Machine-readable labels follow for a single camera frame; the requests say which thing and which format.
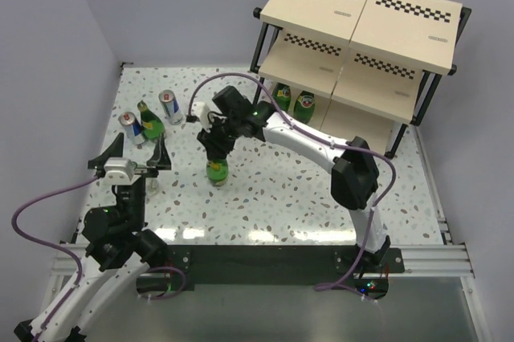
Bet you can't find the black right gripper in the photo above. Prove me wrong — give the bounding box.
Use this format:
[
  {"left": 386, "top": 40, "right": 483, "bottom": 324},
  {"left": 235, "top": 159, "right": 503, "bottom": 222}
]
[{"left": 198, "top": 114, "right": 243, "bottom": 160}]

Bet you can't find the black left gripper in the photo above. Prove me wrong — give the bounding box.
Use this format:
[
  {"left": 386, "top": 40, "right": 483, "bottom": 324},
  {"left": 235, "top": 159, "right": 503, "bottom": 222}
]
[{"left": 90, "top": 132, "right": 170, "bottom": 230}]

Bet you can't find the green Perrier bottle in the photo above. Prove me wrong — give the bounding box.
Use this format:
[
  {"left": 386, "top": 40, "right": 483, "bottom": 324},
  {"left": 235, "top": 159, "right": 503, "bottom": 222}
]
[
  {"left": 137, "top": 100, "right": 165, "bottom": 142},
  {"left": 206, "top": 159, "right": 229, "bottom": 186},
  {"left": 293, "top": 91, "right": 316, "bottom": 124}
]

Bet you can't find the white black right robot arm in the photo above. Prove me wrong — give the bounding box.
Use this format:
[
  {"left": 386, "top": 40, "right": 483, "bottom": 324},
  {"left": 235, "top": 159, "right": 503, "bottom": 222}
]
[{"left": 189, "top": 86, "right": 389, "bottom": 272}]

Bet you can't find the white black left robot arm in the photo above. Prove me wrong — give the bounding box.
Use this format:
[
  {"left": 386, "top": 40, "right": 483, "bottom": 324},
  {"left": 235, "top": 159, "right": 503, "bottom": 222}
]
[{"left": 14, "top": 134, "right": 172, "bottom": 341}]

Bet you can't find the green bottle on shelf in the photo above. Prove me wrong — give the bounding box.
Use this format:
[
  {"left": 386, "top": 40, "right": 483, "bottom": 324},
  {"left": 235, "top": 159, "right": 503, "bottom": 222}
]
[{"left": 272, "top": 83, "right": 292, "bottom": 112}]

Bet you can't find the beige three-tier shelf unit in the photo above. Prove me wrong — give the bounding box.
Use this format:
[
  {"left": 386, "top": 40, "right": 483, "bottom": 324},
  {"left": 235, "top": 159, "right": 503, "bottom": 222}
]
[{"left": 250, "top": 0, "right": 471, "bottom": 157}]

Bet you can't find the clear bottle green cap left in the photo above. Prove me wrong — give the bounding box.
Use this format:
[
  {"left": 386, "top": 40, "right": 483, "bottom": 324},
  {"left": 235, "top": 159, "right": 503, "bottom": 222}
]
[{"left": 145, "top": 178, "right": 160, "bottom": 195}]

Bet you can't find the silver blue can front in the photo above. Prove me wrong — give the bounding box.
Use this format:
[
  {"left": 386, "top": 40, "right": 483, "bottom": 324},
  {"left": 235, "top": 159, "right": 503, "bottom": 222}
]
[{"left": 118, "top": 112, "right": 147, "bottom": 145}]

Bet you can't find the silver blue can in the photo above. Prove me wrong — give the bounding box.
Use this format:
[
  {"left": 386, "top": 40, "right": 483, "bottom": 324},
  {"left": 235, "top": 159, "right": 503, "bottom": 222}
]
[
  {"left": 158, "top": 89, "right": 183, "bottom": 125},
  {"left": 118, "top": 112, "right": 147, "bottom": 145}
]

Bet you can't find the silver blue can back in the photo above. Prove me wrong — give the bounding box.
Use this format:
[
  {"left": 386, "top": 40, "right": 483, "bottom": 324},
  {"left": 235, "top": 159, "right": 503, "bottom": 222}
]
[{"left": 158, "top": 89, "right": 183, "bottom": 125}]

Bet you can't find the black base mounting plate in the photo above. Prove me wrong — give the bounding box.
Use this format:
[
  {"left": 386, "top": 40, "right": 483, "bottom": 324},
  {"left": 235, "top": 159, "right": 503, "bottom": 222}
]
[{"left": 165, "top": 245, "right": 406, "bottom": 299}]

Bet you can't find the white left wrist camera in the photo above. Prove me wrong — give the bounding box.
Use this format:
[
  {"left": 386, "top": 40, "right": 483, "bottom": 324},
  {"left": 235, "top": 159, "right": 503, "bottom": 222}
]
[{"left": 104, "top": 157, "right": 138, "bottom": 185}]

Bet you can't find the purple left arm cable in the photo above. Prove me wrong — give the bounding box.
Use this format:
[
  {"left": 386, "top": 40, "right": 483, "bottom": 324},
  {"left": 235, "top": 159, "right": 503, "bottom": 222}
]
[{"left": 10, "top": 175, "right": 105, "bottom": 331}]

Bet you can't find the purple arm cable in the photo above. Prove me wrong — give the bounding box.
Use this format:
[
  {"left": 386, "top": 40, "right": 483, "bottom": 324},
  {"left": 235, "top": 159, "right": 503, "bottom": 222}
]
[
  {"left": 188, "top": 72, "right": 398, "bottom": 295},
  {"left": 10, "top": 175, "right": 105, "bottom": 331}
]

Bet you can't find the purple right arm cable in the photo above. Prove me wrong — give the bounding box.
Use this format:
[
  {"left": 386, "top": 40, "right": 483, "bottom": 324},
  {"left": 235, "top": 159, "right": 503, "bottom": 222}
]
[{"left": 188, "top": 72, "right": 398, "bottom": 295}]

